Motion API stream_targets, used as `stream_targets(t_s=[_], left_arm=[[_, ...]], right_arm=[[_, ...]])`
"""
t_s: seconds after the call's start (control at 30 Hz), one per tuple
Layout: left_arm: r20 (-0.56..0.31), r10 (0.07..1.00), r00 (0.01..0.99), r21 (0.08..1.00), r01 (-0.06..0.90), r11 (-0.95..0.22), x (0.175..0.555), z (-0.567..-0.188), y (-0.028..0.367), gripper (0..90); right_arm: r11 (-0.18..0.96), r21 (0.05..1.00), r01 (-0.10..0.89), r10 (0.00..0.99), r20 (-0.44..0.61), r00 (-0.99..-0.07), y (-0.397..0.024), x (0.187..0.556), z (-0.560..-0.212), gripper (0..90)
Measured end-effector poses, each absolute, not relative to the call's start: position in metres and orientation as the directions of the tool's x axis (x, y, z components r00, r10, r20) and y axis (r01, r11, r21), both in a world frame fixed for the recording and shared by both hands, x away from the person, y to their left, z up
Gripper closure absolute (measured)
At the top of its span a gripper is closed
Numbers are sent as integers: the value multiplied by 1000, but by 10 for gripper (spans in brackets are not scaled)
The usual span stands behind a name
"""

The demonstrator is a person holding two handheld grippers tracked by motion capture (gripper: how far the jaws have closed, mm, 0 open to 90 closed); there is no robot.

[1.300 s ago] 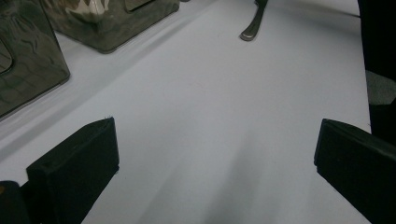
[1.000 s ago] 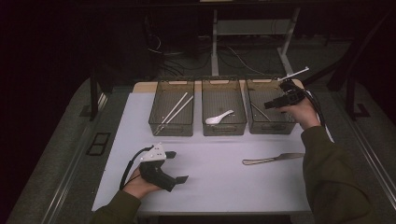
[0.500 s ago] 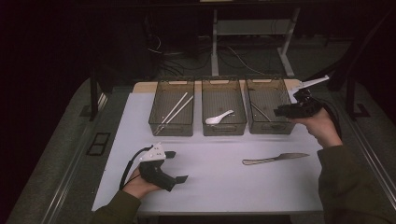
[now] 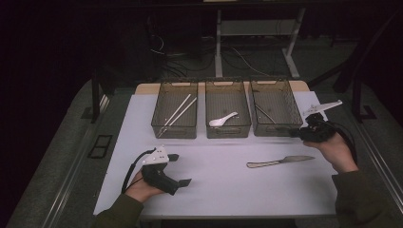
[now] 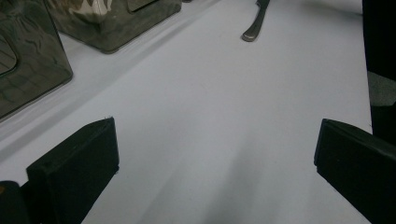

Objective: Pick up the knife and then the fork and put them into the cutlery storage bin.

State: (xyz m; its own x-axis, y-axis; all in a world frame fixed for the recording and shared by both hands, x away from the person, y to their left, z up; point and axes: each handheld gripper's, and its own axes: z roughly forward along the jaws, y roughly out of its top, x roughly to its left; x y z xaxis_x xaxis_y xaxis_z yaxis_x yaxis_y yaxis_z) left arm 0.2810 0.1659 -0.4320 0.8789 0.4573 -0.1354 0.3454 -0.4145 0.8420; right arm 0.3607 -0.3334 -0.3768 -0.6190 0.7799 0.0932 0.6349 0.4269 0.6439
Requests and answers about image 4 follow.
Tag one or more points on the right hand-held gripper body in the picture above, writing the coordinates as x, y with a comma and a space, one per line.
320, 133

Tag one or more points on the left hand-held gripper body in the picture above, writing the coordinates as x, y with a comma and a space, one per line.
157, 179

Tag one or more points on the metal fork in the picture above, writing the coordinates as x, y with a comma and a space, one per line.
265, 114

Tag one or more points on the dark transparent plastic bin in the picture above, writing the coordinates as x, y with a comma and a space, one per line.
226, 101
278, 101
164, 107

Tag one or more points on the metal table knife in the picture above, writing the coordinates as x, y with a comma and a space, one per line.
269, 163

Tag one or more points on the white chopstick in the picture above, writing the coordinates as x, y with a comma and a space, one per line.
182, 112
178, 109

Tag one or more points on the white ceramic spoon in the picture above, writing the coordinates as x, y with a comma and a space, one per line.
215, 122

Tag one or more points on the person's left hand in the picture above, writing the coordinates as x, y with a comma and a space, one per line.
139, 190

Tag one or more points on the person's right hand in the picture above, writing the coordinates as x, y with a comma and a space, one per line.
339, 153

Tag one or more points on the white table mat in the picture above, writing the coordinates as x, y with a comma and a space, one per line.
221, 186

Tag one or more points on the black metal stand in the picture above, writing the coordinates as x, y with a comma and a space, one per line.
357, 101
95, 98

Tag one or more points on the wooden table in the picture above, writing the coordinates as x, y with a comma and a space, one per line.
144, 88

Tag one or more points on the black rectangular floor frame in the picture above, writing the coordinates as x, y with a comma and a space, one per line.
95, 152

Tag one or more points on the white metal desk frame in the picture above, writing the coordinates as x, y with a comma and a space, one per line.
218, 47

